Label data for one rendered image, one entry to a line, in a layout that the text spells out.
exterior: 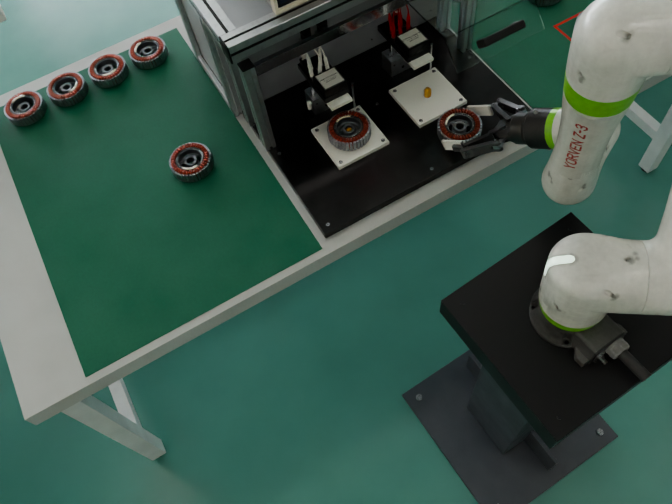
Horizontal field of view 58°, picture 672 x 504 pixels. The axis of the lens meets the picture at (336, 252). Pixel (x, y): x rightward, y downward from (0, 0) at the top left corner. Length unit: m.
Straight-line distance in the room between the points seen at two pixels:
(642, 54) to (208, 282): 1.01
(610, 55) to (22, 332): 1.34
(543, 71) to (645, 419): 1.13
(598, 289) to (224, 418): 1.41
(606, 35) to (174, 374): 1.77
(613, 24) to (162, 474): 1.81
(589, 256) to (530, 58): 0.87
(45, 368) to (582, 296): 1.15
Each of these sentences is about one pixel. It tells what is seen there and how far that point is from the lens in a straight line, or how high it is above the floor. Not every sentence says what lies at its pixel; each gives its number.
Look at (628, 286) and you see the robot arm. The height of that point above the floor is 1.07.
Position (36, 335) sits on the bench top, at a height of 0.75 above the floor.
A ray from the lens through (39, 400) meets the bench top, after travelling 1.54.
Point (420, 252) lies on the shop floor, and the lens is 2.31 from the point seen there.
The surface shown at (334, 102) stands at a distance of 1.56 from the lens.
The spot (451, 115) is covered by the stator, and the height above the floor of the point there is 0.81.
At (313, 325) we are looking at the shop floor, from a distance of 2.20.
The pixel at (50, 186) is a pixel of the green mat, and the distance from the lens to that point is 1.82.
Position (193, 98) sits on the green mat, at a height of 0.75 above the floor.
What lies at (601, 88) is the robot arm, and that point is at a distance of 1.01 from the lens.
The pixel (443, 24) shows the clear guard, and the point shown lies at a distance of 1.47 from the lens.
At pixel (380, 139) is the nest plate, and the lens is 1.60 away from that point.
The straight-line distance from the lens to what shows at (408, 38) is 1.65.
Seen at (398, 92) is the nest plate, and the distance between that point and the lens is 1.71.
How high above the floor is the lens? 2.02
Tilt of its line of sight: 60 degrees down
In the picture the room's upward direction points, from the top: 11 degrees counter-clockwise
